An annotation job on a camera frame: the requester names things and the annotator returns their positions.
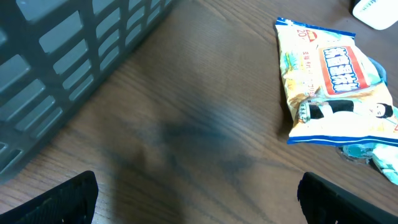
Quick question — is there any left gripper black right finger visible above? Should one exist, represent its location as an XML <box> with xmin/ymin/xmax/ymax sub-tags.
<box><xmin>297</xmin><ymin>172</ymin><xmax>397</xmax><ymax>224</ymax></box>

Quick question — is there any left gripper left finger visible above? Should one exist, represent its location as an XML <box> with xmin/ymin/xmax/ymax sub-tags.
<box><xmin>1</xmin><ymin>170</ymin><xmax>98</xmax><ymax>224</ymax></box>

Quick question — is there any teal mouthwash bottle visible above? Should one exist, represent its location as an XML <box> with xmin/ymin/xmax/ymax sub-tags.
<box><xmin>336</xmin><ymin>57</ymin><xmax>388</xmax><ymax>164</ymax></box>

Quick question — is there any teal wet wipes pack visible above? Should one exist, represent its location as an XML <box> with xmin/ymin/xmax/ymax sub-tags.
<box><xmin>373</xmin><ymin>144</ymin><xmax>398</xmax><ymax>185</ymax></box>

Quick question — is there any yellow snack bag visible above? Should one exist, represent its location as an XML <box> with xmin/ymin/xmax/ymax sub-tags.
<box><xmin>275</xmin><ymin>17</ymin><xmax>397</xmax><ymax>146</ymax></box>

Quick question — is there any white barcode scanner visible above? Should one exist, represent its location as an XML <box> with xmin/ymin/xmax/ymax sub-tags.
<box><xmin>352</xmin><ymin>0</ymin><xmax>397</xmax><ymax>30</ymax></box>

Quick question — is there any grey plastic shopping basket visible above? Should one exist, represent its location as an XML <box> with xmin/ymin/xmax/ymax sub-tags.
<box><xmin>1</xmin><ymin>0</ymin><xmax>174</xmax><ymax>182</ymax></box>

